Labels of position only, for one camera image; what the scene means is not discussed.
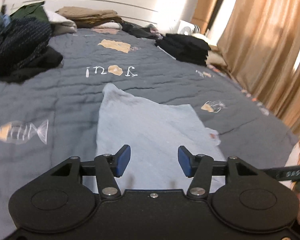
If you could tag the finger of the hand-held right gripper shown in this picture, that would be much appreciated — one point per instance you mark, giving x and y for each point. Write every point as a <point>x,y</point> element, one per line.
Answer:
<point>285,173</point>

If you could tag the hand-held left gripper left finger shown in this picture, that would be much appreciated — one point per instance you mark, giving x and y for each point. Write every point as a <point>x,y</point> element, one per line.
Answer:
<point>122,161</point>

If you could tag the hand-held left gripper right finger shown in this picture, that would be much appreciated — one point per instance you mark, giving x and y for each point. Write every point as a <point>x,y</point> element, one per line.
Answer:
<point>185,161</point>

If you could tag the grey t-shirt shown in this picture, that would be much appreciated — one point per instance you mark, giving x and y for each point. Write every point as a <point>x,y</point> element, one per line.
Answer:
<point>145,130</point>

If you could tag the stack of black folded clothes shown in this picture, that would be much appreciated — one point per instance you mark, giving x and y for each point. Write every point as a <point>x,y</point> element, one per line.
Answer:
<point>185,48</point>

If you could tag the pile of dark clothes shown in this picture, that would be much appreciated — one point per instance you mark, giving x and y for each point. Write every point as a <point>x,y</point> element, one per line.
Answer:
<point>142,32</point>

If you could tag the folded brown and beige clothes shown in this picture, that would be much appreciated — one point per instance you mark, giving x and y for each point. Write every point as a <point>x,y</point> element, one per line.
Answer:
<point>90,15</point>

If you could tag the white printed bed sheet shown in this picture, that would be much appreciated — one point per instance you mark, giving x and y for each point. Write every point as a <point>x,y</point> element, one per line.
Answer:
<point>293,155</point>

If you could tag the grey quilted fish-print blanket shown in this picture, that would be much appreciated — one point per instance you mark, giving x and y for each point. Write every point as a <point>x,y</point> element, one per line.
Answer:
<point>65,100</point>

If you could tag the black garment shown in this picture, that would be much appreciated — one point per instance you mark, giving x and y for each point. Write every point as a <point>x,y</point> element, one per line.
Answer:
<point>42,62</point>

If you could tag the tan curtain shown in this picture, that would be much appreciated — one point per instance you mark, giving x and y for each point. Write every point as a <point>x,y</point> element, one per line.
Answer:
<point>265,42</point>

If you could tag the white fan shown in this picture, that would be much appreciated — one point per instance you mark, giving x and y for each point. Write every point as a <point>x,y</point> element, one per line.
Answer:
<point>186,28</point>

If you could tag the beige pink folded cloth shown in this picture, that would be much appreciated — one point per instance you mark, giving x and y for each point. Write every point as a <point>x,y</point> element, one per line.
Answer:
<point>110,26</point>

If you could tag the white folded garment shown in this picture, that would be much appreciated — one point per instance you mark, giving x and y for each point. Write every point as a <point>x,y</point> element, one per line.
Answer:
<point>60,22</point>

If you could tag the navy dotted garment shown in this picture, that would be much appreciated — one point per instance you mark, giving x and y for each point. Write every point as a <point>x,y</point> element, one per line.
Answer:
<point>17,45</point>

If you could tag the black upright panel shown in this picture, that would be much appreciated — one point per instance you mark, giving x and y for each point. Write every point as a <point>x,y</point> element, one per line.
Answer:
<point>218,7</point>

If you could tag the white bed headboard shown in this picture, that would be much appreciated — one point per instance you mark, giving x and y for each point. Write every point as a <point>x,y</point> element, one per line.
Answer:
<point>90,2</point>

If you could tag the dark green garment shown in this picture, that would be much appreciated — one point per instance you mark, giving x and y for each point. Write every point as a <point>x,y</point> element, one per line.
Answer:
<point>32,11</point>

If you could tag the blue denim garment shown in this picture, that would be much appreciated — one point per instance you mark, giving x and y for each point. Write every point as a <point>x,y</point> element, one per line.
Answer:
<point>3,20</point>

